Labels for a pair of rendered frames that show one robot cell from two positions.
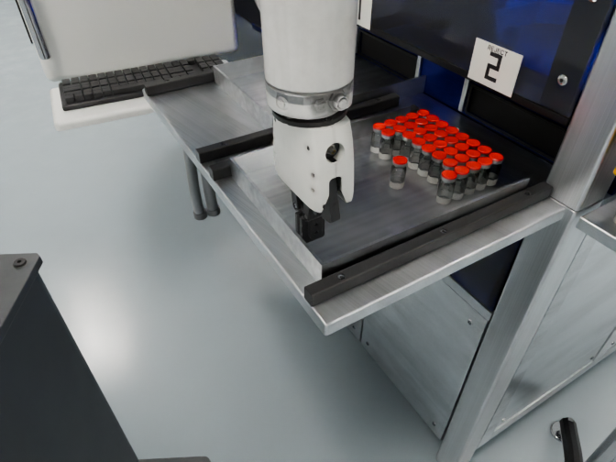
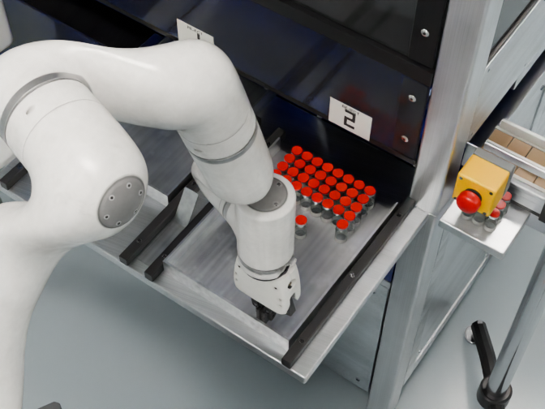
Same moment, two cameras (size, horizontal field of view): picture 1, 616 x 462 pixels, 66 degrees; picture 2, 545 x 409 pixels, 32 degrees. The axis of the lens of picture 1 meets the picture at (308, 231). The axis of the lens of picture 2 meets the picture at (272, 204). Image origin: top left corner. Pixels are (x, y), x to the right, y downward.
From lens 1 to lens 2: 1.09 m
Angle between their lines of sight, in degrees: 21
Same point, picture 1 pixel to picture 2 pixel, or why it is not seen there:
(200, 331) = (52, 374)
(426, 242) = (345, 290)
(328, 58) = (286, 251)
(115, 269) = not seen: outside the picture
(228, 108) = not seen: hidden behind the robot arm
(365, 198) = not seen: hidden behind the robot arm
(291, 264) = (259, 340)
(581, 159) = (430, 186)
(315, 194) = (282, 307)
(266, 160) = (186, 246)
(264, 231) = (223, 318)
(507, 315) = (404, 284)
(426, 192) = (325, 233)
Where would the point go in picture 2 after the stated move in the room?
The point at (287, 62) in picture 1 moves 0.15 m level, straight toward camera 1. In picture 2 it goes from (263, 260) to (314, 345)
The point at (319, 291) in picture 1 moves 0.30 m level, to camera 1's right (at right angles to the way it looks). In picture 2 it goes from (293, 359) to (456, 293)
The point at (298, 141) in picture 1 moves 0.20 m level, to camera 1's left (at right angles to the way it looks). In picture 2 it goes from (267, 284) to (139, 332)
